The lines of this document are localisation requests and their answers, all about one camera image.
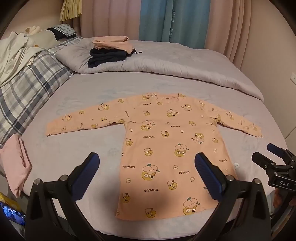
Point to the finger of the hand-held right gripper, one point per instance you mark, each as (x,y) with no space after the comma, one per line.
(263,161)
(275,148)

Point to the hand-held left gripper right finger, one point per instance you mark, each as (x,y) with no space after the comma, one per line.
(204,171)

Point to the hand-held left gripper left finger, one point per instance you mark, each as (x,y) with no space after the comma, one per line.
(89,171)

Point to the orange cartoon print shirt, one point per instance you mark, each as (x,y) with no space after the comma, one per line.
(161,139)

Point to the bed with lilac sheet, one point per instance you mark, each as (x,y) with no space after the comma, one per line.
(81,150)

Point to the folded pink cloth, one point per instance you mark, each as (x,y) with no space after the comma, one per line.
(13,162)

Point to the yellow packet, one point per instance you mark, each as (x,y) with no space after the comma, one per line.
(5,199)

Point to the smartphone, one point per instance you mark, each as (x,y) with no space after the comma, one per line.
(11,213)

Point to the plaid duvet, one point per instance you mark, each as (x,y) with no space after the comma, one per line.
(30,88)

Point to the grey quilt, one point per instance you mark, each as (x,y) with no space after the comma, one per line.
(173,64)

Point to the folded navy garment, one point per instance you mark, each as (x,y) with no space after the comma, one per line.
(104,58)

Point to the pink curtain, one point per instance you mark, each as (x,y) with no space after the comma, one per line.
(108,18)
(231,27)

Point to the folded peach garment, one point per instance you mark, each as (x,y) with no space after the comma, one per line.
(108,42)

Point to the white crumpled cloth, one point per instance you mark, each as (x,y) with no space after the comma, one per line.
(13,53)

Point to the dark navy cloth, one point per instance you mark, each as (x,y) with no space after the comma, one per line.
(57,34)

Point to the beige pillow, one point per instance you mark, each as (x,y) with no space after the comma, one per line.
(44,38)

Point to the striped pillow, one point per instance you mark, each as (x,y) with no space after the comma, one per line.
(66,29)

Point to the blue curtain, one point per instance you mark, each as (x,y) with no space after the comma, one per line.
(157,20)

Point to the yellow pleated fabric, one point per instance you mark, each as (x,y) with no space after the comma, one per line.
(69,10)

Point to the white wall socket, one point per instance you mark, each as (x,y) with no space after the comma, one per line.
(293,78)

